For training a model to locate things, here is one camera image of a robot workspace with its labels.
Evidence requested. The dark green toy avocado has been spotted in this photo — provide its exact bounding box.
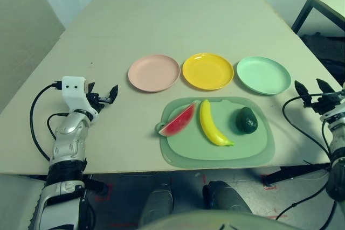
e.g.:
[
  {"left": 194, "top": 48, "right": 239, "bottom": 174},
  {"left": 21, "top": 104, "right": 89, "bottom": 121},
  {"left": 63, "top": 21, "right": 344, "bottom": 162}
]
[{"left": 236, "top": 107, "right": 259, "bottom": 135}]

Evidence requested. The grey robot foot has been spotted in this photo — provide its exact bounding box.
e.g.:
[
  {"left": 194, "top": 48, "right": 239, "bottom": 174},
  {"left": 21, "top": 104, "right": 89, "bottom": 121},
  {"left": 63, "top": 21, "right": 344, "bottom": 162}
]
[
  {"left": 202, "top": 180, "right": 253, "bottom": 213},
  {"left": 139, "top": 183, "right": 173, "bottom": 228}
]

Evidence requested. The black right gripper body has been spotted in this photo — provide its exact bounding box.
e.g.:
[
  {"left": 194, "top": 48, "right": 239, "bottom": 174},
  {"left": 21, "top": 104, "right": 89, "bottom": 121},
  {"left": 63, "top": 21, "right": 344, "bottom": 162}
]
[{"left": 309, "top": 81, "right": 345, "bottom": 116}]

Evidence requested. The yellow plastic plate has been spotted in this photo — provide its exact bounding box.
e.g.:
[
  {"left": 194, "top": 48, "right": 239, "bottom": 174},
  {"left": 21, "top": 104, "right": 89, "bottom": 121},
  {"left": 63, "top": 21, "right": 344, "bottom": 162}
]
[{"left": 182, "top": 53, "right": 234, "bottom": 91}]

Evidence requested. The mint green plastic plate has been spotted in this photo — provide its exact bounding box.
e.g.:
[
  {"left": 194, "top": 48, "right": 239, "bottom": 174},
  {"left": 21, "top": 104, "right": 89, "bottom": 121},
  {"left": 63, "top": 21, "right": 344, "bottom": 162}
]
[{"left": 236, "top": 55, "right": 292, "bottom": 96}]

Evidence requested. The grey robot right foot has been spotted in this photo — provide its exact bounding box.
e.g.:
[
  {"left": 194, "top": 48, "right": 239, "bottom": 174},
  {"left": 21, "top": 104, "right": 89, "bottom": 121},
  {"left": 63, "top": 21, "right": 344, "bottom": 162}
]
[{"left": 202, "top": 180, "right": 253, "bottom": 213}]

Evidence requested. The grey robot left foot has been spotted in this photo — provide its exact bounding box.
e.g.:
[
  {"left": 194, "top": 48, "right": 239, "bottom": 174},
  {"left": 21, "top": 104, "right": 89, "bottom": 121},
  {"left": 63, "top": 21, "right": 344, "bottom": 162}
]
[{"left": 139, "top": 183, "right": 173, "bottom": 228}]

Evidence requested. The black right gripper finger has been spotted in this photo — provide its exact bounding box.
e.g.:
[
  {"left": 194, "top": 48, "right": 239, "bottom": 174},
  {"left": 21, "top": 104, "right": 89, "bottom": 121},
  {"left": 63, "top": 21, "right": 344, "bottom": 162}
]
[
  {"left": 294, "top": 80, "right": 311, "bottom": 107},
  {"left": 315, "top": 78, "right": 335, "bottom": 95}
]

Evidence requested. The grey robot torso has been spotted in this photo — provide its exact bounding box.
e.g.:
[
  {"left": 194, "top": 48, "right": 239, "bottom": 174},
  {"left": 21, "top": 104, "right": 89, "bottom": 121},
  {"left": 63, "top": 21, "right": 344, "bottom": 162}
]
[{"left": 137, "top": 212, "right": 297, "bottom": 230}]

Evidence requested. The red toy watermelon slice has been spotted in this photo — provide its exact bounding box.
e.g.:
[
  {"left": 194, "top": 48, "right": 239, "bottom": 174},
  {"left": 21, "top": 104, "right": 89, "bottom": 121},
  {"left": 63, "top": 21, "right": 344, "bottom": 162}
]
[{"left": 158, "top": 101, "right": 198, "bottom": 137}]

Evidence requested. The black table base bar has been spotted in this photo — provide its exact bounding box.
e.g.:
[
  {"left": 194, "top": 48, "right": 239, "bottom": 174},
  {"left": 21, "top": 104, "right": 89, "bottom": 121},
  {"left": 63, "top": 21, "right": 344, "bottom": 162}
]
[
  {"left": 80, "top": 175, "right": 113, "bottom": 196},
  {"left": 265, "top": 165, "right": 331, "bottom": 185}
]

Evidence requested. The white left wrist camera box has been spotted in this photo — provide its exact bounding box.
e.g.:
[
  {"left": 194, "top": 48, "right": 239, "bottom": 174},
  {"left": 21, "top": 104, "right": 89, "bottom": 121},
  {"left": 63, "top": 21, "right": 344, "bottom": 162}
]
[{"left": 61, "top": 75, "right": 98, "bottom": 122}]

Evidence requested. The pink plastic plate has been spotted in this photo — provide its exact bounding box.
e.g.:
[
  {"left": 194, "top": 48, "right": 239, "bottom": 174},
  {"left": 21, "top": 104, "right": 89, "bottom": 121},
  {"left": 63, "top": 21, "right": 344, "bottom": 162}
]
[{"left": 127, "top": 54, "right": 181, "bottom": 93}]

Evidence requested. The beige side table black frame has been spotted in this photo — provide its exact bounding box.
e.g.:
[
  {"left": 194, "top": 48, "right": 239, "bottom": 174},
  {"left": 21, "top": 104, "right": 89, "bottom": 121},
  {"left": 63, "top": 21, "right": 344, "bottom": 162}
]
[{"left": 291, "top": 0, "right": 345, "bottom": 42}]

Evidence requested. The yellow toy banana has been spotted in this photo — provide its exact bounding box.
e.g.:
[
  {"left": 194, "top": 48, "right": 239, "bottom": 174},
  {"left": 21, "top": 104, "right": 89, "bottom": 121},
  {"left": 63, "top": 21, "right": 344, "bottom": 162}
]
[{"left": 199, "top": 99, "right": 234, "bottom": 147}]

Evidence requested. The green cutting board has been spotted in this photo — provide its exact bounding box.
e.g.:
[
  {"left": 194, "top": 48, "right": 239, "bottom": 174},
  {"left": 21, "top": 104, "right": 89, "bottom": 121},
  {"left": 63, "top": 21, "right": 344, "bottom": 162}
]
[{"left": 155, "top": 96, "right": 275, "bottom": 164}]

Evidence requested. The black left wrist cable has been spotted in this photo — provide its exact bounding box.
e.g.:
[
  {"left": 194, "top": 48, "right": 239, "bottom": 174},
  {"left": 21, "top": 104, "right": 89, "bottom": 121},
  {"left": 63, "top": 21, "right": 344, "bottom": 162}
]
[{"left": 29, "top": 80, "right": 71, "bottom": 162}]

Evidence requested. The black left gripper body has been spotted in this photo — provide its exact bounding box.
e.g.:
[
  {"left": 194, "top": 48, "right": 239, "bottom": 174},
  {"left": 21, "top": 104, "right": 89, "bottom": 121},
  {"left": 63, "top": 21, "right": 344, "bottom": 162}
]
[{"left": 86, "top": 92, "right": 113, "bottom": 114}]

